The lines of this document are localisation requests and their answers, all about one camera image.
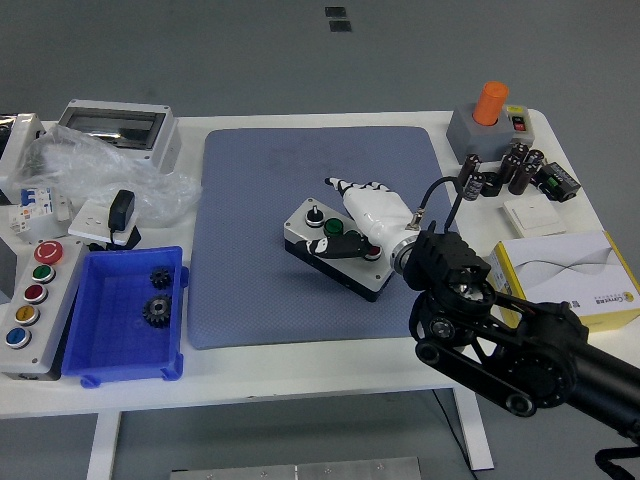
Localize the grey distribution box clear lid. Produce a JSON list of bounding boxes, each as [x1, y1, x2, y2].
[[55, 98, 181, 174]]

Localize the black ring core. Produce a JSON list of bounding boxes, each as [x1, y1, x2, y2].
[[480, 171, 504, 197]]

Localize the black adapter cord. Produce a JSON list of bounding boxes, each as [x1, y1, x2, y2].
[[87, 227, 144, 252]]

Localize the large black gear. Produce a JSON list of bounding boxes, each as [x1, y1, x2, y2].
[[141, 293, 174, 330]]

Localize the grey block base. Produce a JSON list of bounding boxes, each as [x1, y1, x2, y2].
[[445, 102, 516, 164]]

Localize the orange cylinder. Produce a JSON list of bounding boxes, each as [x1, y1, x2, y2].
[[473, 81, 510, 127]]

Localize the white red rocker switch box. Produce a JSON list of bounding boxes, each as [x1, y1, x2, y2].
[[504, 104, 535, 144]]

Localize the white wall switch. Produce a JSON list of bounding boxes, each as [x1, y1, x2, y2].
[[501, 194, 568, 237]]

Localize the grey four-control button box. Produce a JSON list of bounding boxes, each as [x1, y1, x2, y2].
[[283, 197, 396, 303]]

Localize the black module green terminal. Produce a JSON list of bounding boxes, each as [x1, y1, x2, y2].
[[537, 159, 583, 203]]

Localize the white circuit breaker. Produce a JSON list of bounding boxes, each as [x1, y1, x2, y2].
[[8, 185, 57, 235]]

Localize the black power adapter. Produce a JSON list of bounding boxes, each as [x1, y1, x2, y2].
[[107, 188, 136, 234]]

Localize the blue-grey padded mat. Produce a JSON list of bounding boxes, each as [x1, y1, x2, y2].
[[187, 125, 464, 351]]

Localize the blue plastic bin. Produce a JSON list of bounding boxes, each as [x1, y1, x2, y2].
[[60, 244, 190, 389]]

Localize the white table leg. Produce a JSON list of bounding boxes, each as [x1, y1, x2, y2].
[[85, 412, 124, 480], [452, 388, 496, 471]]

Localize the yellow white carton box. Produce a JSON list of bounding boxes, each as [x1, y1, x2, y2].
[[487, 230, 640, 334]]

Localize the white plastic enclosure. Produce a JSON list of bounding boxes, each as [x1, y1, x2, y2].
[[0, 112, 47, 201]]

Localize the clear plastic bag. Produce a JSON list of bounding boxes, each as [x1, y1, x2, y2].
[[14, 123, 204, 224]]

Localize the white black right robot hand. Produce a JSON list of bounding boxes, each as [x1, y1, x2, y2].
[[293, 175, 419, 262]]

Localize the grey five-button control box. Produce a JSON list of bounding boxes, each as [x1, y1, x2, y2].
[[0, 238, 89, 382]]

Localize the black cable under table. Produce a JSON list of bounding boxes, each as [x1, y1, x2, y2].
[[432, 389, 476, 471]]

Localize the white wall socket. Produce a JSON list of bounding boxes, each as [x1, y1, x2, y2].
[[67, 199, 139, 241]]

